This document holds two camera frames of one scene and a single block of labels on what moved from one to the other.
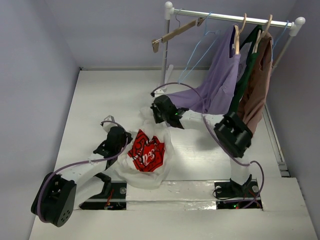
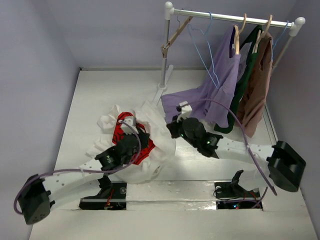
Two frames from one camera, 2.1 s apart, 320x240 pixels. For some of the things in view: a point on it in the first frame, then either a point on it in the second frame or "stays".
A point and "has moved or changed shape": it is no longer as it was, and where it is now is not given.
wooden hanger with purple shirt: [237, 32] stays
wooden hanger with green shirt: [261, 35] stays
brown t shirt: [255, 94] stays
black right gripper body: [157, 110] → [172, 127]
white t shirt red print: [147, 160] has moved or changed shape
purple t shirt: [216, 95] stays
